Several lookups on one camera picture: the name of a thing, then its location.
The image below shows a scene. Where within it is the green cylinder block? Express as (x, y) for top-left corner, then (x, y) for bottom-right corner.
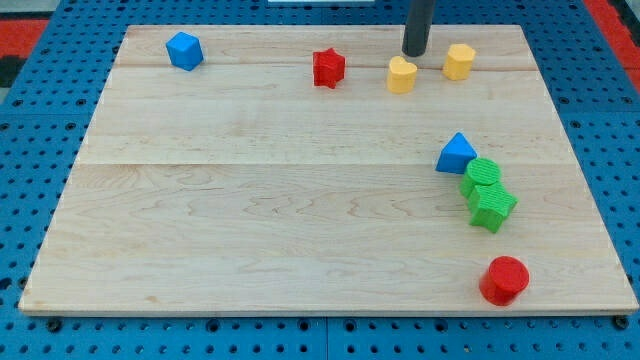
(459, 157), (502, 198)

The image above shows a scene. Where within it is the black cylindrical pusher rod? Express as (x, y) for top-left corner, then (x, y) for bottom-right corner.
(402, 0), (436, 57)

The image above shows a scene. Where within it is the red cylinder block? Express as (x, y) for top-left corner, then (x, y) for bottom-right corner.
(479, 256), (530, 306)

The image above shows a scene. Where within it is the blue triangle block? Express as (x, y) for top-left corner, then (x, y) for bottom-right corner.
(435, 132), (478, 174)

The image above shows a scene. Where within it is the yellow heart block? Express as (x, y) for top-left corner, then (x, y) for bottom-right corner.
(386, 56), (418, 94)

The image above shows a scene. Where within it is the yellow hexagon block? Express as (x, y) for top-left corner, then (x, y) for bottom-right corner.
(442, 43), (476, 81)

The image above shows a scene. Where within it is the blue cube block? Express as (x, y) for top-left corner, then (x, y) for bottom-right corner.
(165, 32), (204, 71)

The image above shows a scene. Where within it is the green star block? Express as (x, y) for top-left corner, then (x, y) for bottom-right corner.
(467, 182), (518, 233)

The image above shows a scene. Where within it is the red star block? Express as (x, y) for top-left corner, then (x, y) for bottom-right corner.
(312, 48), (346, 89)

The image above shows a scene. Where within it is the light wooden board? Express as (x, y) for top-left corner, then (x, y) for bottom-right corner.
(19, 25), (638, 317)

